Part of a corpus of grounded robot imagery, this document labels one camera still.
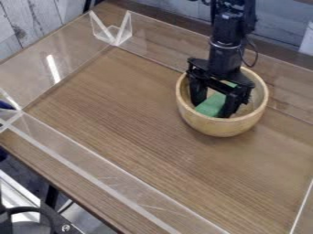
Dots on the blue object at left edge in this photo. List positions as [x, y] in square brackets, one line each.
[5, 106]

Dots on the black metal bracket with screw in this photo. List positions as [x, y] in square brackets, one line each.
[56, 221]

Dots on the black table leg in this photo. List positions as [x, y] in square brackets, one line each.
[51, 198]

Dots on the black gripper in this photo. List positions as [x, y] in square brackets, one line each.
[214, 71]

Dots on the green rectangular block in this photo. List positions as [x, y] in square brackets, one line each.
[211, 105]

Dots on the clear acrylic barrier wall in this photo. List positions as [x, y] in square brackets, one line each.
[97, 129]

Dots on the clear acrylic corner bracket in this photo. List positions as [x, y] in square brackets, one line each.
[112, 35]

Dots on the light wooden bowl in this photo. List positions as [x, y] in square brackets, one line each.
[223, 127]

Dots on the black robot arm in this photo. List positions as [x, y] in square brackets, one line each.
[233, 21]

